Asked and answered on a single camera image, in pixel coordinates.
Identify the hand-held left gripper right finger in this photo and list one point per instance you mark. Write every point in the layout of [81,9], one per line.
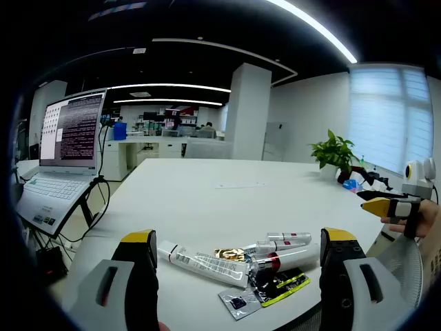
[339,282]

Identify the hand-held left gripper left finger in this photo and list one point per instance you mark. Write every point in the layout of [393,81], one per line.
[138,282]

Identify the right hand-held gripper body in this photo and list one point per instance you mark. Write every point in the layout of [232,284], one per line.
[418,179]

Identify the white red-collared skincare spray bottle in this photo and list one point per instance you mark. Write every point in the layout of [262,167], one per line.
[296,258]

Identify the black green skincare sachet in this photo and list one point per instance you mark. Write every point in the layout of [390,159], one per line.
[286,284]

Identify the small clear-capped skincare bottle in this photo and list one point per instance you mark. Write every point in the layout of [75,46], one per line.
[289,237]

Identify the tall white skincare tube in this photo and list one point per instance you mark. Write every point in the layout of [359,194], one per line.
[203,263]

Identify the small white tube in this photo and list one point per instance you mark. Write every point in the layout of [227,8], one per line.
[275,245]

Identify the gold skincare sachet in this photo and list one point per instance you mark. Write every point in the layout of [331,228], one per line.
[230,255]

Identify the silver skincare sachet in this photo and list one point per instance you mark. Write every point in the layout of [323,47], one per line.
[239,303]

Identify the small green bottle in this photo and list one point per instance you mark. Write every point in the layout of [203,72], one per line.
[363,160]

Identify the person's right hand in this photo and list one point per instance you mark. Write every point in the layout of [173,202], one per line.
[430,220]

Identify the person's left hand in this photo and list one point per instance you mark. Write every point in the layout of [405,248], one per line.
[163,328]

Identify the blue packet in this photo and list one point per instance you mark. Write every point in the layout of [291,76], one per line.
[352,185]

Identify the white mesh office chair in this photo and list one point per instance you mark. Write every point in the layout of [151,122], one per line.
[403,269]

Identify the green potted plant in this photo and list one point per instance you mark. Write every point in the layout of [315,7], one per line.
[332,151]

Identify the person's cream printed top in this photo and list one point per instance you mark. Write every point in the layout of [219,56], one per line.
[435,262]

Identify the white window blinds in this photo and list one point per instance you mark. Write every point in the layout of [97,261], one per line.
[386,117]

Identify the black laptop stand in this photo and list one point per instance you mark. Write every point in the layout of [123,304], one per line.
[87,210]

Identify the black power adapter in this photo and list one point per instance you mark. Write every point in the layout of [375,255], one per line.
[51,262]

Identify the white background counter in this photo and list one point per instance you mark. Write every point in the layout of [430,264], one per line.
[117,155]

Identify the white partition panel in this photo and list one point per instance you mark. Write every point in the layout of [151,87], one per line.
[208,149]

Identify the blue bin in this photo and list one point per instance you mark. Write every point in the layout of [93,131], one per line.
[120,131]

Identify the white laptop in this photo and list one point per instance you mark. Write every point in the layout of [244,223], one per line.
[69,138]

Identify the background shelving with goods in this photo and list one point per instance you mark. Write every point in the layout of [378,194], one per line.
[162,120]

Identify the long ceiling light strip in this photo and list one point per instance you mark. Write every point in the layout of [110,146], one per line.
[317,27]

